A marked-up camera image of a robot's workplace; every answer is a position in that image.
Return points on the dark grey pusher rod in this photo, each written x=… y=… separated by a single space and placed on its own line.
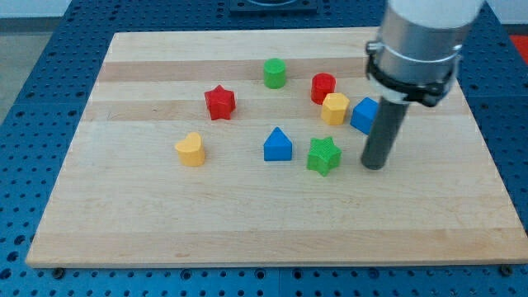
x=384 y=130

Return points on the green star block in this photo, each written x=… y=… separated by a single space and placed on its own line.
x=323 y=155

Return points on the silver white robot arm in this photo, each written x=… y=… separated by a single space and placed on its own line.
x=414 y=58

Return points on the red star block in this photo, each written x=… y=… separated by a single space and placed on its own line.
x=220 y=103

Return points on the yellow heart block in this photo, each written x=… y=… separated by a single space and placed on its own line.
x=191 y=150

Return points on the blue cube block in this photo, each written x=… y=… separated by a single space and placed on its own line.
x=363 y=115

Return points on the yellow hexagon block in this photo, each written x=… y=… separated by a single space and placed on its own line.
x=334 y=109

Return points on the red cylinder block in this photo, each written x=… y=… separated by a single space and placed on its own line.
x=322 y=84

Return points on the blue triangle block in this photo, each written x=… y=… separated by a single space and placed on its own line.
x=278 y=146

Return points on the green cylinder block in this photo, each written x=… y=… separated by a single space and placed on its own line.
x=274 y=73

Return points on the wooden board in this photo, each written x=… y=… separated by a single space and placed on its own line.
x=122 y=198

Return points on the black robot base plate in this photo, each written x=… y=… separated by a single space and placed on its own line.
x=273 y=5

